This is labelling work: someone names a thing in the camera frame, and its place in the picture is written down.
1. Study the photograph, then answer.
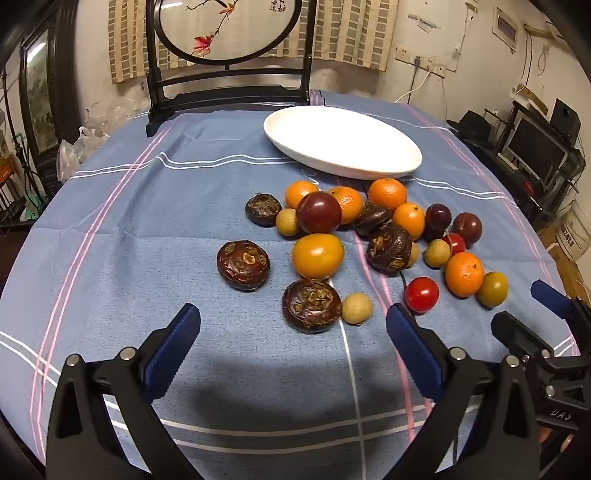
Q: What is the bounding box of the white oval plate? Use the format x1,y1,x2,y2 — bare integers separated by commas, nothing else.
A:
263,107,423,181

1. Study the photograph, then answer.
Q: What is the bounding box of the small bumpy mandarin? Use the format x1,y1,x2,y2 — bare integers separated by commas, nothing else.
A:
329,186,365,225
444,251,485,297

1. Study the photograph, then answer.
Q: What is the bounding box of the clear plastic bag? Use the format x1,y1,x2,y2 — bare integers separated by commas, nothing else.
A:
56,105,149,182

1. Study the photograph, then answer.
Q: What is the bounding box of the green-yellow cherry tomato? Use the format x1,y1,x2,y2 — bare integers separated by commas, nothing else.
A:
476,271,509,308

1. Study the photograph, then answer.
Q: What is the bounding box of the white cable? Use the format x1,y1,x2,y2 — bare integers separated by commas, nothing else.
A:
394,69,432,105

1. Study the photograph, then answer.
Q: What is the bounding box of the white power strip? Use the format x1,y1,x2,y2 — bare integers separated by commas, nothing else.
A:
414,56,447,77

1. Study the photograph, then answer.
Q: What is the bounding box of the large dark red plum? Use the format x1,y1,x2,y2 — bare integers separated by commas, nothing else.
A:
296,191,343,234

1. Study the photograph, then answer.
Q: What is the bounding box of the cardboard box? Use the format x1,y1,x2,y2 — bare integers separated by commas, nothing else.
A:
553,216,591,260

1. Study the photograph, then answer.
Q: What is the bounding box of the small smooth orange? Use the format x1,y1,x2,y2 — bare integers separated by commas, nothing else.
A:
284,180,321,209
392,202,426,241

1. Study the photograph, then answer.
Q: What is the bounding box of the computer monitor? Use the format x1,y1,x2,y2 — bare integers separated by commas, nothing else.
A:
502,114,570,182

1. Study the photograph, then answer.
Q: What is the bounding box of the person's right hand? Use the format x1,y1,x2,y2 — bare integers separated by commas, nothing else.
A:
538,422,578,457

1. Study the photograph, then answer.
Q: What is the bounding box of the dark brown water chestnut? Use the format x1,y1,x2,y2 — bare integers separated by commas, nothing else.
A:
282,279,343,334
353,202,393,238
217,240,271,291
367,223,413,273
245,193,283,227

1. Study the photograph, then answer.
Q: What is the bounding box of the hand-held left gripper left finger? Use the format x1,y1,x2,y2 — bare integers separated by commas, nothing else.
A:
46,303,201,480

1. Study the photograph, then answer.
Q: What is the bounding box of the yellow-orange tomato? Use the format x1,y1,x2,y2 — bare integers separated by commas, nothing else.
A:
292,233,345,280

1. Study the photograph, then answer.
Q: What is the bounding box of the red cherry tomato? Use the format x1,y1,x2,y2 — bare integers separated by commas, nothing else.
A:
442,232,467,256
404,276,440,313

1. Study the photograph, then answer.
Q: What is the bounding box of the round embroidered screen black stand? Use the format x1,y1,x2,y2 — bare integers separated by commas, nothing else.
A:
145,0,319,138

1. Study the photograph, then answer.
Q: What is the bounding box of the black framed cabinet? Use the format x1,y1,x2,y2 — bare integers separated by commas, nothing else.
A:
18,0,80,185

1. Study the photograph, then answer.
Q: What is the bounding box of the blue striped tablecloth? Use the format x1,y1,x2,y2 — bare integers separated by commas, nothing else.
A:
0,88,583,480

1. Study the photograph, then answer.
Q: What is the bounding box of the small dark red plum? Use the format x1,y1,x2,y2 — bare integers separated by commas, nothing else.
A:
452,212,484,245

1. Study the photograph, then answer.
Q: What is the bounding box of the white wall frame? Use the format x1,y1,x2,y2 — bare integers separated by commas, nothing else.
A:
491,6,520,49

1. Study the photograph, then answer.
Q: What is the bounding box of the beige checkered curtain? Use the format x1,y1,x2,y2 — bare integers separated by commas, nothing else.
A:
108,0,400,85

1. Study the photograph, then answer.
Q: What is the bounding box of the large mandarin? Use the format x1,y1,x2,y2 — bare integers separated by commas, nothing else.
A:
368,178,409,212

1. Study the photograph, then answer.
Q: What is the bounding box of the black speaker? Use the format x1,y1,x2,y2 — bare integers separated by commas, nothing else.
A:
551,98,582,136

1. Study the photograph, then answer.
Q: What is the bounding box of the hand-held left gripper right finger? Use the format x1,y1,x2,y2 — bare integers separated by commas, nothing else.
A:
385,303,542,480

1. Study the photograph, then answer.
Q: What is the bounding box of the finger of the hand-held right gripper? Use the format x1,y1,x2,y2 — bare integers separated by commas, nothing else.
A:
490,311,552,367
530,280,591,324

